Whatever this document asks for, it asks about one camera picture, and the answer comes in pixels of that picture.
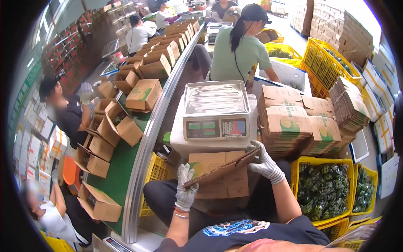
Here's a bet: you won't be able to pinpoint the person's right hand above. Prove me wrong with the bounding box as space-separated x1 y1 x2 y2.
246 140 286 185

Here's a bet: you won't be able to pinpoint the person's left hand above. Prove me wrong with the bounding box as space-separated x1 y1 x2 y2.
175 163 200 212

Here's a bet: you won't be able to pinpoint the person's right fingers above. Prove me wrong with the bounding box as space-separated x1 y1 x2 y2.
246 140 269 171

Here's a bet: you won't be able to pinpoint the person's left fingers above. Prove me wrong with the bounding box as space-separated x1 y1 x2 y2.
177 163 195 186

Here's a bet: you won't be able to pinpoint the brown carton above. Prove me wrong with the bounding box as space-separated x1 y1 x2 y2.
183 146 261 189

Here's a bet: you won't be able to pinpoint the flat carton with green print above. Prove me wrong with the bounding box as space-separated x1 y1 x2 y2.
188 151 250 200

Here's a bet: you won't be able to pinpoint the empty yellow plastic crate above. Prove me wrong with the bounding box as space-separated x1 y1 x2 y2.
139 151 175 218

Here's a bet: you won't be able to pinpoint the person's legs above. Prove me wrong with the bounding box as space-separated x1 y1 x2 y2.
143 159 293 236

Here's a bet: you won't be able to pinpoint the stack of flat printed cartons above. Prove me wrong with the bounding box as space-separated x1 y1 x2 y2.
257 85 342 159

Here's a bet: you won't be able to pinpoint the steel-pan weighing scale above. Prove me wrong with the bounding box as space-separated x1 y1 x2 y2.
182 80 251 142

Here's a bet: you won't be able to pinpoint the green conveyor belt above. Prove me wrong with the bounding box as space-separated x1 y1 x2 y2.
84 21 207 245

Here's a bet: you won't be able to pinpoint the yellow crate of green fruit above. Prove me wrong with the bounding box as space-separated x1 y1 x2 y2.
349 163 378 217
264 42 303 68
301 37 363 99
290 156 355 227

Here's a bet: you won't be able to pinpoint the white foam box with fruit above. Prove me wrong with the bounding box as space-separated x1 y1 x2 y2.
253 59 313 99

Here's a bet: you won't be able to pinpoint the person's body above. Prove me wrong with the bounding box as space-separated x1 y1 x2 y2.
154 216 331 252

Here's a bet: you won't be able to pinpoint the row of open brown cartons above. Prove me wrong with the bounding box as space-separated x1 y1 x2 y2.
73 19 202 223

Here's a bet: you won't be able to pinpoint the white foam lid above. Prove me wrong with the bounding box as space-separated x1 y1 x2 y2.
348 129 370 164

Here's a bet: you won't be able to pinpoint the bundle of folded carton blanks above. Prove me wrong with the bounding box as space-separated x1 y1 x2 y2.
329 76 371 133

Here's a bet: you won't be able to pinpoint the white weighing scale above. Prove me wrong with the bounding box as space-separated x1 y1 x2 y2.
91 233 134 252

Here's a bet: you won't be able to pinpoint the yellow plastic crates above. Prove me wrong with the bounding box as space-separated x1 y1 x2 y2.
316 215 383 252

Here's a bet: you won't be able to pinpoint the orange plastic stool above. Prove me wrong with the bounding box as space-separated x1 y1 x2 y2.
62 155 82 193

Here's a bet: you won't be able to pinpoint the small grey weighing scale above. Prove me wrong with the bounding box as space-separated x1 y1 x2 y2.
204 21 234 45

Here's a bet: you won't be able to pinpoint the stack of white striped boxes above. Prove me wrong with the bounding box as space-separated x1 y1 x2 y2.
349 43 401 200

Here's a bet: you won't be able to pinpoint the pallet of brown cartons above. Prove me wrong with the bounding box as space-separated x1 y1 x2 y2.
289 0 374 68

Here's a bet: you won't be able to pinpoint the pile of white printed boxes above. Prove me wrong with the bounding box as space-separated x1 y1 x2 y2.
12 90 68 197

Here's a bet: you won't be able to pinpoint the wall of red boxes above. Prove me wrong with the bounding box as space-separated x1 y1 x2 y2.
40 0 136 95

